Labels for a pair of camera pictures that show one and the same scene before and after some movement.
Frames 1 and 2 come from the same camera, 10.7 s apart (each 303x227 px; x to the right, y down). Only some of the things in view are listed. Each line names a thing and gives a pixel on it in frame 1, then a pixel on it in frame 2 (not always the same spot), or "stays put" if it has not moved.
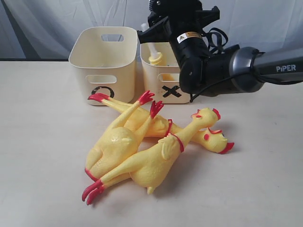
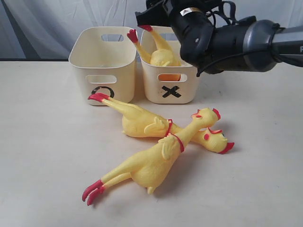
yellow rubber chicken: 149,170 stays put
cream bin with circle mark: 105,67 stays put
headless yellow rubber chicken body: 119,143 → 165,56
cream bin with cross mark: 163,80 stays put
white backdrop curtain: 41,30 stays put
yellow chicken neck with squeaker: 156,59 → 175,77
